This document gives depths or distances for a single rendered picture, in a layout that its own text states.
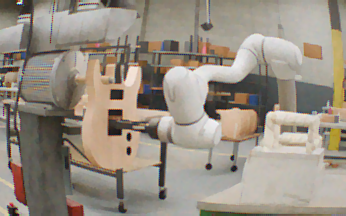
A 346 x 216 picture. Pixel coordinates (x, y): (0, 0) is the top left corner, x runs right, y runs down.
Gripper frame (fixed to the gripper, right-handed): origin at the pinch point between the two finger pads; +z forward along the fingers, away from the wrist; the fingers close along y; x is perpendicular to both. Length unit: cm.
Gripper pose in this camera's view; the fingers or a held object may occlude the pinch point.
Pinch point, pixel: (115, 122)
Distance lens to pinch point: 196.8
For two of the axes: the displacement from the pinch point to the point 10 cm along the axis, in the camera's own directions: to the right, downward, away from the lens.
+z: -8.6, -0.8, 5.0
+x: 0.8, -10.0, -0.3
